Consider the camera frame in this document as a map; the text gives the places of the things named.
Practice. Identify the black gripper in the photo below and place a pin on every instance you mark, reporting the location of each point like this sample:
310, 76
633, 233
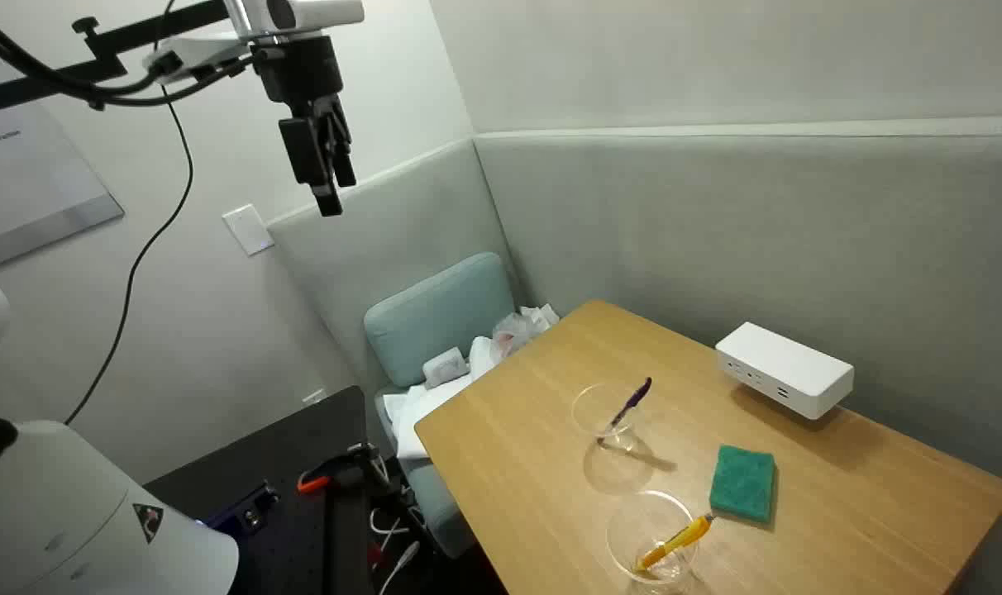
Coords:
296, 76

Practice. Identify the black pen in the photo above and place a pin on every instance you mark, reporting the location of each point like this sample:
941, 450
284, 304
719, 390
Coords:
630, 400

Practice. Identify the clear glass cup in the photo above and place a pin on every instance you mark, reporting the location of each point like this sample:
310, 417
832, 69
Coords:
621, 467
633, 540

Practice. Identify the yellow pen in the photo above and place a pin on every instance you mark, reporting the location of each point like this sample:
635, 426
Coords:
676, 540

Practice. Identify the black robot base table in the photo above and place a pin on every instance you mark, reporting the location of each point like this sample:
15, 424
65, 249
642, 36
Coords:
288, 540

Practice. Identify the short grey padded booth panel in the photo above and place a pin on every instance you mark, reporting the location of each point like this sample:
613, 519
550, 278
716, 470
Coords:
379, 233

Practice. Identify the small white box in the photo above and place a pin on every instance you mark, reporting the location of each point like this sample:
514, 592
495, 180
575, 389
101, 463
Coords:
444, 364

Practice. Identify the white cloth pile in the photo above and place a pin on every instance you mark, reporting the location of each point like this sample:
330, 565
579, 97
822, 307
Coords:
439, 400

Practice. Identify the dark blue small device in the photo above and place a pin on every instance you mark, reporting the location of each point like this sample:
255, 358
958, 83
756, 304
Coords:
241, 506

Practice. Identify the teal bench seat cushion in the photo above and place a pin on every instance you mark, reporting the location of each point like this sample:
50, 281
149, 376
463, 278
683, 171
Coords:
435, 501

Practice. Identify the long grey padded booth panel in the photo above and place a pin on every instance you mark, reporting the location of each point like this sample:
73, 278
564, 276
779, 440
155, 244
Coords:
798, 218

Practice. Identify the white power strip box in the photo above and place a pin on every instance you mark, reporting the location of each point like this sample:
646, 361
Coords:
785, 368

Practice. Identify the green sponge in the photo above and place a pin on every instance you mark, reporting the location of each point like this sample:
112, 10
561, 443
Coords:
745, 483

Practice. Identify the white wall plate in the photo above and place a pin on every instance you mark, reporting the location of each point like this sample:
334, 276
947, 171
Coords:
247, 230

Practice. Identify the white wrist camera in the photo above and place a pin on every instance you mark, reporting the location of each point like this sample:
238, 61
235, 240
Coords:
195, 54

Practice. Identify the grey framed wall board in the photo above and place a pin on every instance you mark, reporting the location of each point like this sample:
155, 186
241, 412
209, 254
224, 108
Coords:
24, 186

